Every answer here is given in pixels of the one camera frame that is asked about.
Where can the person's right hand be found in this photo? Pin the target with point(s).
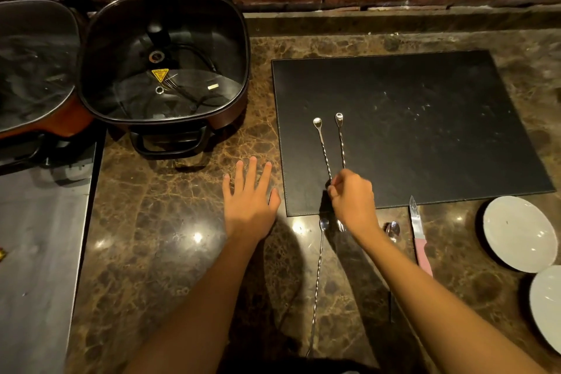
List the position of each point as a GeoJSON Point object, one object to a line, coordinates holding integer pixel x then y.
{"type": "Point", "coordinates": [353, 202]}

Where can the person's left hand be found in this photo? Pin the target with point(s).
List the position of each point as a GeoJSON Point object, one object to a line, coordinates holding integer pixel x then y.
{"type": "Point", "coordinates": [247, 211]}

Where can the person's left thumb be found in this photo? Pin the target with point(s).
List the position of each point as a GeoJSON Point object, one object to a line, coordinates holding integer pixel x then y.
{"type": "Point", "coordinates": [275, 202]}

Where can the person's right fingers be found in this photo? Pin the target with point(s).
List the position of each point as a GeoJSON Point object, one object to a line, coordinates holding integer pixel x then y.
{"type": "Point", "coordinates": [336, 187]}

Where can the person's left middle finger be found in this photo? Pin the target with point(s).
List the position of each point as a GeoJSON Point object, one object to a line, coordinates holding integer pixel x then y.
{"type": "Point", "coordinates": [251, 174]}

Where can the person's left little finger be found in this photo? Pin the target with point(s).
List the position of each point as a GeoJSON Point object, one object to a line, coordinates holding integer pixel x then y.
{"type": "Point", "coordinates": [226, 188]}

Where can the twisted silver bar spoon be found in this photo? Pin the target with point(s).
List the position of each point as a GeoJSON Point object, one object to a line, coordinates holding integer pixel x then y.
{"type": "Point", "coordinates": [317, 281]}
{"type": "Point", "coordinates": [341, 143]}
{"type": "Point", "coordinates": [323, 150]}

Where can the person's left forearm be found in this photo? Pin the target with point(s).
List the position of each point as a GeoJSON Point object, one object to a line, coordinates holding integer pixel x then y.
{"type": "Point", "coordinates": [197, 308]}

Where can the person's right forearm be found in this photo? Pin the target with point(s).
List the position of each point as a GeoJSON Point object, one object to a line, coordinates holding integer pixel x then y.
{"type": "Point", "coordinates": [438, 312]}

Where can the square electric cooking pot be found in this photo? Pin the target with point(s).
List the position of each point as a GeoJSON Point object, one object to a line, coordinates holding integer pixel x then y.
{"type": "Point", "coordinates": [210, 121]}

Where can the shiny silver spoon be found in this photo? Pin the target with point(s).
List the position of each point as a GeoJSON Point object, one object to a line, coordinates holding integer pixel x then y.
{"type": "Point", "coordinates": [392, 230]}

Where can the black leather placemat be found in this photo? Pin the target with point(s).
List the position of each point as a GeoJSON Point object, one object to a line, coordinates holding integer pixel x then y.
{"type": "Point", "coordinates": [416, 124]}

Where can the orange electric cooking pot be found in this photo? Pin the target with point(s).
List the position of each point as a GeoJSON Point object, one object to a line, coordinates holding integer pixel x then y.
{"type": "Point", "coordinates": [65, 119]}

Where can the square glass pot lid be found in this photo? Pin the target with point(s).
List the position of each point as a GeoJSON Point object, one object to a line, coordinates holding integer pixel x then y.
{"type": "Point", "coordinates": [131, 36]}

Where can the white round plate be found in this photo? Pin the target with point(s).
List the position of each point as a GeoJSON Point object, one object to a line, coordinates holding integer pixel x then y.
{"type": "Point", "coordinates": [519, 233]}
{"type": "Point", "coordinates": [548, 308]}

